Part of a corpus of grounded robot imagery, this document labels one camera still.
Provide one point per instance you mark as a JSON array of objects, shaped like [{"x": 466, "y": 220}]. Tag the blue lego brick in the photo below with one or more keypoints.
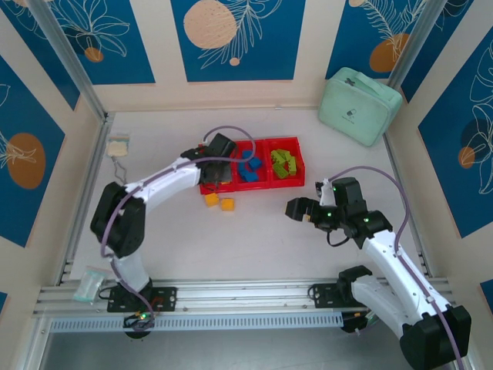
[
  {"x": 243, "y": 169},
  {"x": 255, "y": 163},
  {"x": 246, "y": 155},
  {"x": 251, "y": 177}
]

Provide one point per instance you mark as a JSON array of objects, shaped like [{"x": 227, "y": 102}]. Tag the green lego brick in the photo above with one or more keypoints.
[
  {"x": 276, "y": 165},
  {"x": 279, "y": 155},
  {"x": 293, "y": 165},
  {"x": 282, "y": 173}
]

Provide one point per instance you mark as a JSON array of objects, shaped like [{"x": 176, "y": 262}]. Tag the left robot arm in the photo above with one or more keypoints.
[{"x": 165, "y": 181}]

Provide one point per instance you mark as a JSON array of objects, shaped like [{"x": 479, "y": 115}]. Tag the orange lego brick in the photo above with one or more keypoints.
[
  {"x": 227, "y": 204},
  {"x": 211, "y": 200}
]

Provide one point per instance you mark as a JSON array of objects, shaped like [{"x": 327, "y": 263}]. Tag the small clear bag beige contents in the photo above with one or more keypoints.
[{"x": 117, "y": 148}]

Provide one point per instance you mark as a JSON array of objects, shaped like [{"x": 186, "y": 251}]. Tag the mint green fabric case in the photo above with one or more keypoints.
[{"x": 358, "y": 108}]

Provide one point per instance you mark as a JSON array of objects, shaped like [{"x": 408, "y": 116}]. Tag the base connector wiring bundle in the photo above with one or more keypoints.
[
  {"x": 140, "y": 318},
  {"x": 356, "y": 327}
]

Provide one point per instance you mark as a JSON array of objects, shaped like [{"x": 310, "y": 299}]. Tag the grey metal lower shelf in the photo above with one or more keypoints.
[{"x": 246, "y": 350}]

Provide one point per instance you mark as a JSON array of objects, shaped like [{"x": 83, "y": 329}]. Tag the clear teal plastic packet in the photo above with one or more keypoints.
[{"x": 88, "y": 285}]

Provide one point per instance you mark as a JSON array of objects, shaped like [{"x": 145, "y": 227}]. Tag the aluminium side rail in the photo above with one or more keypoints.
[
  {"x": 396, "y": 160},
  {"x": 96, "y": 158}
]

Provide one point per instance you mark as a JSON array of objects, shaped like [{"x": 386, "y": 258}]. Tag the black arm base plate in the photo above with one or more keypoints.
[
  {"x": 323, "y": 297},
  {"x": 165, "y": 298}
]

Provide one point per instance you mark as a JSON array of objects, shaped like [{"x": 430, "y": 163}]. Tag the aluminium mounting rail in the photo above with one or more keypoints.
[{"x": 246, "y": 294}]

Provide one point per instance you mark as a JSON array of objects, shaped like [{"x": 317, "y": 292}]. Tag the blue floral wall poster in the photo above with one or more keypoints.
[
  {"x": 23, "y": 192},
  {"x": 346, "y": 38},
  {"x": 269, "y": 38},
  {"x": 462, "y": 19},
  {"x": 115, "y": 46},
  {"x": 443, "y": 173},
  {"x": 34, "y": 50}
]

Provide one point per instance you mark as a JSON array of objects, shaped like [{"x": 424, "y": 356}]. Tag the aluminium frame post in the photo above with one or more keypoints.
[
  {"x": 416, "y": 42},
  {"x": 69, "y": 58}
]

